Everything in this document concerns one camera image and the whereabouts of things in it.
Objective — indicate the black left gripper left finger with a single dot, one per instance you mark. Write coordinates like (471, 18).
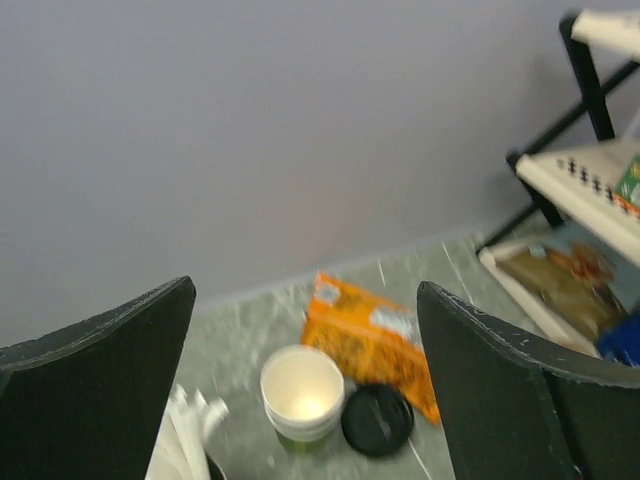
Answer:
(86, 401)

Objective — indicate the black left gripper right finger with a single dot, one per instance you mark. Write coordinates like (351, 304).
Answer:
(517, 406)

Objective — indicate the white wrapped straws bundle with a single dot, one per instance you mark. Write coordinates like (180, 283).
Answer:
(186, 427)

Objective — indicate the blue Doritos chip bag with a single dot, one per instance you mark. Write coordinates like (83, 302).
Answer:
(622, 343)

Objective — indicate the stack of black cup lids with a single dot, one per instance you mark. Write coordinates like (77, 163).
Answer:
(377, 420)

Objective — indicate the brown snack bag on shelf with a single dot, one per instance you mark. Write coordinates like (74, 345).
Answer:
(577, 276)

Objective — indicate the orange snack bag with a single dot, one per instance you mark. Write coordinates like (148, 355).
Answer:
(371, 339)

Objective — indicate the stack of green paper cups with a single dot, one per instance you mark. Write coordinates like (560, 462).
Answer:
(303, 393)

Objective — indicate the beige black shelf rack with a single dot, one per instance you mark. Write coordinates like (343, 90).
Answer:
(572, 169)

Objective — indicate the green small box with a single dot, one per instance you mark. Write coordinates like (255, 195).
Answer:
(627, 190)

